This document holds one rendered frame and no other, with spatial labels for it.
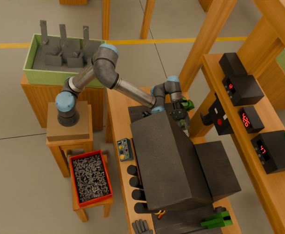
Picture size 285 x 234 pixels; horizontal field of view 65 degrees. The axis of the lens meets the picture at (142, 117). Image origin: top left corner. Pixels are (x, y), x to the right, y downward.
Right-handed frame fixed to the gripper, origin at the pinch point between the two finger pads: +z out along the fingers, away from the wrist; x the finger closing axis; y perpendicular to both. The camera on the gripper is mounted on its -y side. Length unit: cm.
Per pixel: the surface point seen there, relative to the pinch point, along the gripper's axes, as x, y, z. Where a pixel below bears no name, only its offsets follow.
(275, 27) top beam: 54, 27, -34
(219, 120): 22.3, 7.6, -2.9
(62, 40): -84, 2, -93
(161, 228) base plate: -25, 3, 54
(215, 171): 13.8, 2.6, 23.9
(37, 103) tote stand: -136, -9, -53
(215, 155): 14.8, -2.0, 16.0
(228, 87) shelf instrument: 31.2, 14.6, -17.2
